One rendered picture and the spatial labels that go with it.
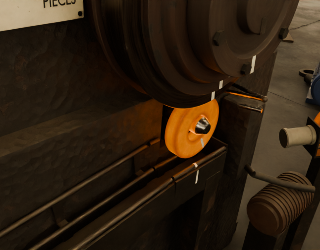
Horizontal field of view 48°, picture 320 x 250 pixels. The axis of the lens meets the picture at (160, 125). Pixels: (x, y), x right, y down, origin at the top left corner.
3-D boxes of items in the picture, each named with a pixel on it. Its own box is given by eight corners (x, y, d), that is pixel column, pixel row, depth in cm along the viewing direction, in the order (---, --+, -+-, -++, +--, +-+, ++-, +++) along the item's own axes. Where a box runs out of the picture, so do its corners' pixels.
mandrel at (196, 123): (162, 96, 92) (153, 111, 92) (154, 89, 88) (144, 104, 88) (216, 124, 82) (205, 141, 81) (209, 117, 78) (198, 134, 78)
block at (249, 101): (207, 164, 112) (219, 95, 100) (223, 155, 117) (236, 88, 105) (236, 182, 106) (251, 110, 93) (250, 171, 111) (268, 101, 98)
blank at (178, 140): (156, 123, 75) (168, 130, 73) (202, 77, 81) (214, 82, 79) (173, 164, 87) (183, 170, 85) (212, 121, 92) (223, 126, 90)
